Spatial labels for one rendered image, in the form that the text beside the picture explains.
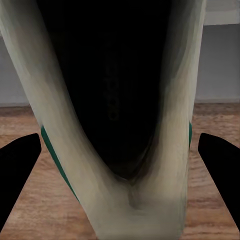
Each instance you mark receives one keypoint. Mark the gym shoe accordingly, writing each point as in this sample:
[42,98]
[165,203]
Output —
[112,85]

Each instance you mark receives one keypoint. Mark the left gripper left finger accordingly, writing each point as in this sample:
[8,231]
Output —
[17,159]

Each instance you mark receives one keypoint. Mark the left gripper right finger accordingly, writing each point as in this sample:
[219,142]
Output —
[222,160]

